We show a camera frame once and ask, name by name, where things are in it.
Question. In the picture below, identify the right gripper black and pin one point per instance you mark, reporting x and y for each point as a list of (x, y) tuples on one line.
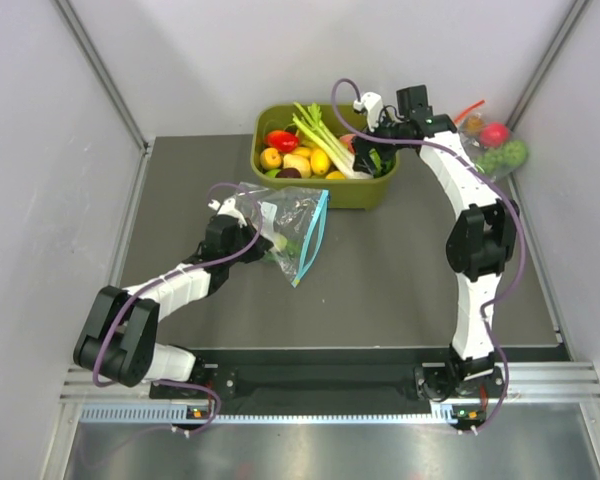
[(363, 160)]

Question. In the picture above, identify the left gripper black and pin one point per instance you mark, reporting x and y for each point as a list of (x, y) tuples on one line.
[(258, 250)]

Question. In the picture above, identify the blue zip clear bag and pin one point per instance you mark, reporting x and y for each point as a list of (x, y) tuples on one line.
[(301, 218)]

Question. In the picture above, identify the fake celery stalk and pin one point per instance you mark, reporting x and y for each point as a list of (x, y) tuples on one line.
[(308, 120)]

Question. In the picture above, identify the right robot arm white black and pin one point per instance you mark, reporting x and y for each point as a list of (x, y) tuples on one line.
[(487, 229)]

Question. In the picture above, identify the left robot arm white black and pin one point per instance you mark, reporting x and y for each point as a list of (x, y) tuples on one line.
[(118, 342)]

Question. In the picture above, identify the pink fake peach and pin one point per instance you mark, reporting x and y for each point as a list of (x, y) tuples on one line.
[(347, 141)]

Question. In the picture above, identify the yellow fake orange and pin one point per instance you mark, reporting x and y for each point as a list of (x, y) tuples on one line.
[(335, 175)]

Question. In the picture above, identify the white fake radish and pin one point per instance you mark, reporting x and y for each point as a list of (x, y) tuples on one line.
[(268, 229)]

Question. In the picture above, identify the yellow fake lemon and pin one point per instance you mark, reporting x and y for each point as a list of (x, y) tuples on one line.
[(320, 162)]

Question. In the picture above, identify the beige fake pear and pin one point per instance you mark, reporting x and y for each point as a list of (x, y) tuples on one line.
[(298, 162)]

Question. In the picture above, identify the green fake lime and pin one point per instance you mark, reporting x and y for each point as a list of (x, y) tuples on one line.
[(273, 173)]

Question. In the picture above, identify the dark purple fake fruit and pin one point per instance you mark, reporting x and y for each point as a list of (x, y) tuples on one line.
[(288, 173)]

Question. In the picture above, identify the red fake pepper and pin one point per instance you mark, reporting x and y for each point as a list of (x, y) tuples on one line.
[(281, 140)]

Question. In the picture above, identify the yellow fake apple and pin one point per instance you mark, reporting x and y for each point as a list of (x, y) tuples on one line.
[(270, 159)]

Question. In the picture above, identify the green fake grapes in bag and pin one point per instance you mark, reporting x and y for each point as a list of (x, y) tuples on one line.
[(490, 162)]

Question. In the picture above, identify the red zip clear bag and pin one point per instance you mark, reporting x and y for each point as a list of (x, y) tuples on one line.
[(469, 124)]

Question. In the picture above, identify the red fake apple in bag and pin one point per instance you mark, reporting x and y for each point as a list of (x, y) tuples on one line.
[(494, 135)]

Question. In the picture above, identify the green bumpy fake fruit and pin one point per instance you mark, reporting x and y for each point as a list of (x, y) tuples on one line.
[(514, 153)]

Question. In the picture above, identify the olive green plastic tub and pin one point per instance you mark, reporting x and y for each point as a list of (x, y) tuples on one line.
[(307, 146)]

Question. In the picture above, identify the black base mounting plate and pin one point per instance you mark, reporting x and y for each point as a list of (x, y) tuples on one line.
[(414, 373)]

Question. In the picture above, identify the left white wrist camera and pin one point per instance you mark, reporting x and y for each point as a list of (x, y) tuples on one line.
[(227, 208)]

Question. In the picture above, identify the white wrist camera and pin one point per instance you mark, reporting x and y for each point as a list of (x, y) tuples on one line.
[(370, 104), (227, 208)]

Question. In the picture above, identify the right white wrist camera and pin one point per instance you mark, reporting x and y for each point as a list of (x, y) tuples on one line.
[(370, 104)]

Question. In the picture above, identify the grey slotted cable duct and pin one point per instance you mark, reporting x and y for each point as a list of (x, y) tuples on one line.
[(184, 414)]

